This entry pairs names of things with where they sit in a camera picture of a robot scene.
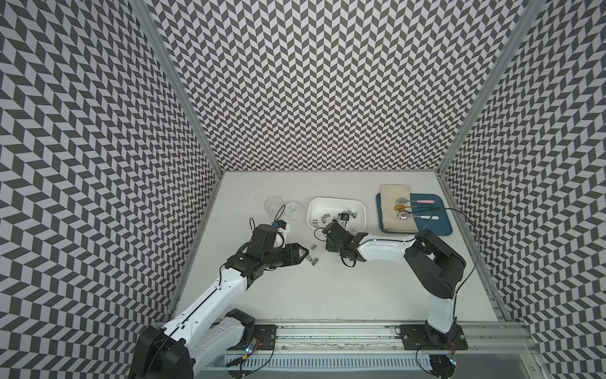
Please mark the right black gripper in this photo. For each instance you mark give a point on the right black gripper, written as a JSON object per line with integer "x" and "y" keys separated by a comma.
{"x": 329, "y": 246}

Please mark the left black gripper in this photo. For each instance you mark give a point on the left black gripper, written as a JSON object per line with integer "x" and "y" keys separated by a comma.
{"x": 292, "y": 254}

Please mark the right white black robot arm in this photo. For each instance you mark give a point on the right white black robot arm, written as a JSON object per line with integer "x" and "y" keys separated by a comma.
{"x": 437, "y": 266}

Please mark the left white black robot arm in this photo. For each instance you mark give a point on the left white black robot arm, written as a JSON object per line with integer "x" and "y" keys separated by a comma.
{"x": 201, "y": 333}

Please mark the white plastic storage box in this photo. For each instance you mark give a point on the white plastic storage box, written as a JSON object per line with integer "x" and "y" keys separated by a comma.
{"x": 332, "y": 206}

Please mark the clear plastic lid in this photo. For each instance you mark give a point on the clear plastic lid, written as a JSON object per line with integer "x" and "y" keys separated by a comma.
{"x": 292, "y": 210}

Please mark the clear plastic cup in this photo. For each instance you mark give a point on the clear plastic cup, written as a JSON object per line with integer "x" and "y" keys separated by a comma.
{"x": 272, "y": 206}

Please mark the beige cloth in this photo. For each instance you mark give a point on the beige cloth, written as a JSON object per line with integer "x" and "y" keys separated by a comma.
{"x": 389, "y": 194}

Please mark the blue tray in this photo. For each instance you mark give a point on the blue tray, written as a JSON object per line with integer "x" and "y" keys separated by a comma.
{"x": 441, "y": 227}

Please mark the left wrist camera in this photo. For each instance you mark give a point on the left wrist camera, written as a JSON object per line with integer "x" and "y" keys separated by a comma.
{"x": 282, "y": 227}

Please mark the gold black handled spoon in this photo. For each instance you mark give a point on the gold black handled spoon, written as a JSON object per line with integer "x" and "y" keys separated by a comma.
{"x": 416, "y": 208}

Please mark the white handled spoon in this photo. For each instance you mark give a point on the white handled spoon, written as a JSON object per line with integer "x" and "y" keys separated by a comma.
{"x": 404, "y": 215}

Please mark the pink handled spoon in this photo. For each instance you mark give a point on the pink handled spoon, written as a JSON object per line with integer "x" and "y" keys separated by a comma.
{"x": 406, "y": 201}

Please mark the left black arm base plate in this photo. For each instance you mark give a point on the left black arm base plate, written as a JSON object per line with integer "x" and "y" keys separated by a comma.
{"x": 242, "y": 329}

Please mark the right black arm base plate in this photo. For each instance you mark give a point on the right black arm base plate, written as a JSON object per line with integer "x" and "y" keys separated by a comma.
{"x": 423, "y": 336}

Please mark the aluminium front rail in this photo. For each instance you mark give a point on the aluminium front rail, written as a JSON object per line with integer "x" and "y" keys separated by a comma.
{"x": 324, "y": 338}

